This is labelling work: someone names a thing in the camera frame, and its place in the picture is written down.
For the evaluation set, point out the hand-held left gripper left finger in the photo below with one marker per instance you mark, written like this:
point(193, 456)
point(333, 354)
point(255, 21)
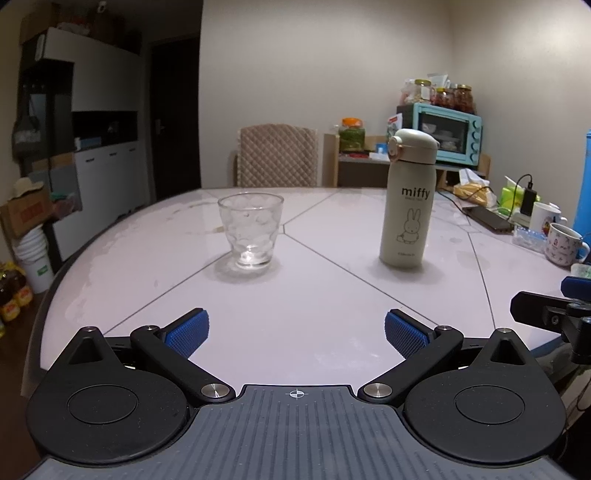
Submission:
point(187, 332)

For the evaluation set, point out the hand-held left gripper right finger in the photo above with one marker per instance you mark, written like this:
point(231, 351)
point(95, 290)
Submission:
point(406, 332)

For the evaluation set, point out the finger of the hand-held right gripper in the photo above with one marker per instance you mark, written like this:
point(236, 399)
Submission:
point(577, 286)
point(535, 307)

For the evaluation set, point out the cream insulated bottle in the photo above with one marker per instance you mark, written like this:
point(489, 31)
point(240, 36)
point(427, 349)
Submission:
point(406, 207)

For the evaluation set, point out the cream bottle cap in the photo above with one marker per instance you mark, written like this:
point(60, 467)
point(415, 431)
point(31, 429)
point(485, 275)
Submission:
point(413, 145)

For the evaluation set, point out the small green container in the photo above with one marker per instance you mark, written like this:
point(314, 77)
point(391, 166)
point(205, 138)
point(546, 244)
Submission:
point(581, 271)

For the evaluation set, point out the white patterned mug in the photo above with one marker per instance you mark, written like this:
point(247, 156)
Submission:
point(561, 247)

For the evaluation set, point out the clear plastic box blue label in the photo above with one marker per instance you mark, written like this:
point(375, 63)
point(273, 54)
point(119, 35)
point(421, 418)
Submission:
point(528, 239)

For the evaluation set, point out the white cartoon mug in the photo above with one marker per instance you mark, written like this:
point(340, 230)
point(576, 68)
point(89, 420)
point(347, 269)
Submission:
point(542, 214)

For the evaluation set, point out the black charger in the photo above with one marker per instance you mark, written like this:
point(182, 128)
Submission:
point(529, 203)

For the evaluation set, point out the black smartphone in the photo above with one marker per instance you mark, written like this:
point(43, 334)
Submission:
point(489, 218)

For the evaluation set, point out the blue plastic container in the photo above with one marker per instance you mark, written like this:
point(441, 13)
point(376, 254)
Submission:
point(584, 184)

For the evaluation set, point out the green tissue pack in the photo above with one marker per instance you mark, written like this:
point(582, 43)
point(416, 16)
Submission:
point(510, 198)

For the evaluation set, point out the clear glass cup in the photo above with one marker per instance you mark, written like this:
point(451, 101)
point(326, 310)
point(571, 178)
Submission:
point(249, 230)

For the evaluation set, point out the plastic bag of bread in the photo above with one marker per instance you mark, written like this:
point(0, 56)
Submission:
point(475, 189)

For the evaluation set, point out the stack of white buckets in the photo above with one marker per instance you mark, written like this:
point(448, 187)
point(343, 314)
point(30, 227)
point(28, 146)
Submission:
point(34, 263)

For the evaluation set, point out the wooden shelf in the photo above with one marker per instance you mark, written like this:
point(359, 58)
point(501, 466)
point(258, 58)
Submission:
point(351, 173)

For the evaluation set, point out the colourful plastic bags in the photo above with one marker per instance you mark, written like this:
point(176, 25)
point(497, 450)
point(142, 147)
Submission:
point(65, 204)

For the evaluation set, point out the small white blue box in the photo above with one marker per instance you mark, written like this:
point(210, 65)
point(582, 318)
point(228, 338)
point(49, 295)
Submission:
point(379, 151)

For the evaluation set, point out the red chili pack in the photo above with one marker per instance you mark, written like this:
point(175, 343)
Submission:
point(354, 156)

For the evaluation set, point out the beige quilted chair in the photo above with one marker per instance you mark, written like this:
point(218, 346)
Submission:
point(277, 157)

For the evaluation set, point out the teal toaster oven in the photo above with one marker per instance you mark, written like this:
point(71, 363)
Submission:
point(425, 134)

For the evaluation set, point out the red printed cardboard box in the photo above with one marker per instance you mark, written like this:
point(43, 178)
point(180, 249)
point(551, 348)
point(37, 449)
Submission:
point(25, 214)

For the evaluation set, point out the green pickle jar orange lid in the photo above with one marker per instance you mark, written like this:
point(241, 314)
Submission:
point(352, 136)

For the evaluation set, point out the red and white carton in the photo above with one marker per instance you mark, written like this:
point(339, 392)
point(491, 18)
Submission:
point(392, 127)

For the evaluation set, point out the straw hat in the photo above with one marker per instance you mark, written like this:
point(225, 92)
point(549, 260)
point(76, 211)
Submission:
point(27, 187)

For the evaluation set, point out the dark door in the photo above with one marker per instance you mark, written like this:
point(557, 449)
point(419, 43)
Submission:
point(175, 115)

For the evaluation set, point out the glass jar red contents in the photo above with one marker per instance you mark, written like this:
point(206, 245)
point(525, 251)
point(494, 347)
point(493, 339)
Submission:
point(444, 98)
point(464, 99)

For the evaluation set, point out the clear plastic bag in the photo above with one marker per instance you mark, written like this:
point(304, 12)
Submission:
point(407, 92)

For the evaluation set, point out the glass jar pale contents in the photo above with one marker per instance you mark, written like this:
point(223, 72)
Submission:
point(422, 92)

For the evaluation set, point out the white paper packet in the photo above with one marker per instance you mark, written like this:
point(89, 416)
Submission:
point(438, 80)

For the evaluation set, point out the grey hanging bag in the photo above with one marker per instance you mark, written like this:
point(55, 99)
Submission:
point(25, 136)

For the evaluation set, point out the white and black cabinet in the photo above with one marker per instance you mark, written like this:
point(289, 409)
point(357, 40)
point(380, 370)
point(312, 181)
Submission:
point(106, 78)

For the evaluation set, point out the large brown cardboard box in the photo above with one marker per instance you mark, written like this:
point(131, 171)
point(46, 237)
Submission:
point(39, 21)

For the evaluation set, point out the white security camera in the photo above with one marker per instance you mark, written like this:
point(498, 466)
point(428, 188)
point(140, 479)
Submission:
point(101, 6)

